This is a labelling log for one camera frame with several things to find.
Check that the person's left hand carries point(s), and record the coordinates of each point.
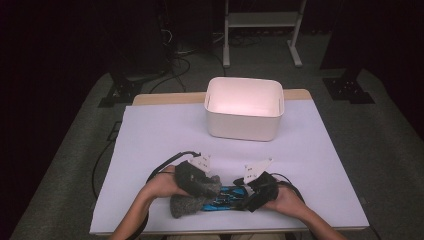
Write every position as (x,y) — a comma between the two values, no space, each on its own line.
(163,185)

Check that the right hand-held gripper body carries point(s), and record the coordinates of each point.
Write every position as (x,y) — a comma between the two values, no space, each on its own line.
(265,190)

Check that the pale lilac table mat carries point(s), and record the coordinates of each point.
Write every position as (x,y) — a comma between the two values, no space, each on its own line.
(226,150)

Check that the grey cloth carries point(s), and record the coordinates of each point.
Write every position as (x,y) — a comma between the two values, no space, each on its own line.
(186,205)

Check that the wooden table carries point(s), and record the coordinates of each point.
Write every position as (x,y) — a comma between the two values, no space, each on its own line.
(166,98)

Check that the blue toy car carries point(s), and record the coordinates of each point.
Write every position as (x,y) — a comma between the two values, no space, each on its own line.
(226,196)

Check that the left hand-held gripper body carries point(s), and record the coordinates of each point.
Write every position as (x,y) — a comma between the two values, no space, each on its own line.
(188,176)

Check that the person's right hand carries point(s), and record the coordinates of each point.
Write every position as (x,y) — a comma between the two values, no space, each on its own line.
(290,201)

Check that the white metal stand frame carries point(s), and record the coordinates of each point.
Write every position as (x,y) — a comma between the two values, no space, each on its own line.
(263,19)

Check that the black stand base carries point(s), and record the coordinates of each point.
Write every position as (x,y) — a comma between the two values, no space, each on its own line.
(348,90)
(121,93)

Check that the white plastic bin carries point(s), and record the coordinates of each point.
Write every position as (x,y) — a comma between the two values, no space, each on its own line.
(243,126)

